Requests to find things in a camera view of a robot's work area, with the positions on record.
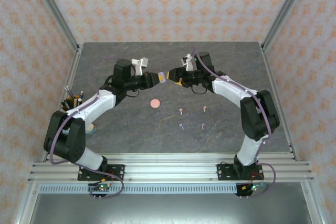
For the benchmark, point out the purple earbud charging case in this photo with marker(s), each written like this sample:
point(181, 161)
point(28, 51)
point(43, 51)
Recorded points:
point(163, 80)

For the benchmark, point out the pink earbud charging case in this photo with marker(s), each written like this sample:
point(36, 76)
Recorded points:
point(155, 103)

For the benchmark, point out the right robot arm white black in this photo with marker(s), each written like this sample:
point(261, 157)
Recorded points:
point(231, 90)

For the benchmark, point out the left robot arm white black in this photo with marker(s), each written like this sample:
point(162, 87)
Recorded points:
point(99, 102)

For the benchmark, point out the pen with red blue end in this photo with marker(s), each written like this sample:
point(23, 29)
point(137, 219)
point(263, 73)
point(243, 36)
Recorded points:
point(81, 94)

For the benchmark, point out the white pen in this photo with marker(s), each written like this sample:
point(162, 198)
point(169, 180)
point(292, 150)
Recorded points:
point(79, 101)

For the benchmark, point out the grey metal pen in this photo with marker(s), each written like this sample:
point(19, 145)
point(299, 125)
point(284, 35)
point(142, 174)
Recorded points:
point(69, 92)

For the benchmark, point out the yellow pen holder cup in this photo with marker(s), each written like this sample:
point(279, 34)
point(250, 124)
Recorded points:
point(71, 103)

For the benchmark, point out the small tape roll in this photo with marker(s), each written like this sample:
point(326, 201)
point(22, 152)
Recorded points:
point(91, 129)

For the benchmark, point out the grey metal panel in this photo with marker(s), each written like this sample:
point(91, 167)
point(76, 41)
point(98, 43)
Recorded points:
point(170, 209)

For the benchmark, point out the aluminium table side rail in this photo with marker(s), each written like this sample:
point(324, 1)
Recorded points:
point(267, 64)
point(74, 64)

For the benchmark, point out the aluminium mounting rail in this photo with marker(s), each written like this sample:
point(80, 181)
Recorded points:
point(170, 169)

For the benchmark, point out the aluminium frame post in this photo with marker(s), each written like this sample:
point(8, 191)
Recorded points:
point(56, 11)
point(284, 11)

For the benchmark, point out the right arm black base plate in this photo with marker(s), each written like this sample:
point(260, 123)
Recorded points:
point(223, 172)

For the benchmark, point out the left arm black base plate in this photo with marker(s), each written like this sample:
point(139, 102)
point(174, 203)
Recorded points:
point(118, 171)

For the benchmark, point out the aluminium frame leg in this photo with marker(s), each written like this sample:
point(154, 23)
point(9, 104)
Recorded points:
point(315, 205)
point(27, 205)

